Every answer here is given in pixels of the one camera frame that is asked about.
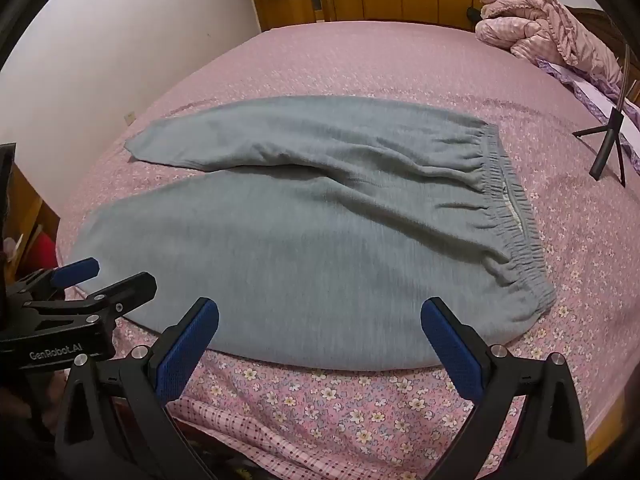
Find dark wooden headboard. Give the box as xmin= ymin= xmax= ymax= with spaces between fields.
xmin=570 ymin=6 xmax=640 ymax=101

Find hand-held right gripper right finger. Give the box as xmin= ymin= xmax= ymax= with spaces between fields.
xmin=420 ymin=297 xmax=588 ymax=480

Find purple floral pillow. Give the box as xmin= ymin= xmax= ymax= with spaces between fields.
xmin=537 ymin=57 xmax=640 ymax=176

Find bed with pink floral sheet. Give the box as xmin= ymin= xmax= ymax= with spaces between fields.
xmin=52 ymin=20 xmax=640 ymax=480

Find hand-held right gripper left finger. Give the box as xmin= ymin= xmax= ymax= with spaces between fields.
xmin=52 ymin=297 xmax=221 ymax=480

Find red object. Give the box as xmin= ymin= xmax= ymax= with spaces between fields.
xmin=30 ymin=235 xmax=58 ymax=268

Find pink quilt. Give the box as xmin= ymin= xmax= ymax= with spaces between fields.
xmin=474 ymin=0 xmax=626 ymax=86

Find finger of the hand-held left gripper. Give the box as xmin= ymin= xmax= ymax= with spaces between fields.
xmin=10 ymin=257 xmax=101 ymax=297
xmin=81 ymin=271 xmax=158 ymax=324

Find wooden nightstand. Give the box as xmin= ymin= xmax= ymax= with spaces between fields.
xmin=7 ymin=162 xmax=61 ymax=268

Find grey pants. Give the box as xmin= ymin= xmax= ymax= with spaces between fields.
xmin=70 ymin=95 xmax=558 ymax=373

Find black tripod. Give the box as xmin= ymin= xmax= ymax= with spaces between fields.
xmin=572 ymin=42 xmax=632 ymax=188

